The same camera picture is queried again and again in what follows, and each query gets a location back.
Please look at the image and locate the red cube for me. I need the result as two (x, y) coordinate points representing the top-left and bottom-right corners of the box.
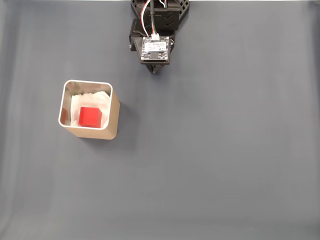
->
(78, 106), (103, 128)

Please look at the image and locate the camera circuit board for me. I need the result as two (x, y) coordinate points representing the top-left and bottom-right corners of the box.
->
(139, 36), (172, 65)

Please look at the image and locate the tan metal box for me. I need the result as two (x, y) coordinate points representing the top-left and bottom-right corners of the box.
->
(57, 79), (121, 141)

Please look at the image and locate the black camera cable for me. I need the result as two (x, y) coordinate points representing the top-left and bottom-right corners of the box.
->
(140, 0), (161, 40)

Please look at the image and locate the blue table mat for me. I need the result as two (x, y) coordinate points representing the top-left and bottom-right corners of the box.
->
(0, 0), (320, 240)

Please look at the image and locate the white tissue paper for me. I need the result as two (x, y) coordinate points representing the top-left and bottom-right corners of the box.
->
(69, 91), (112, 129)

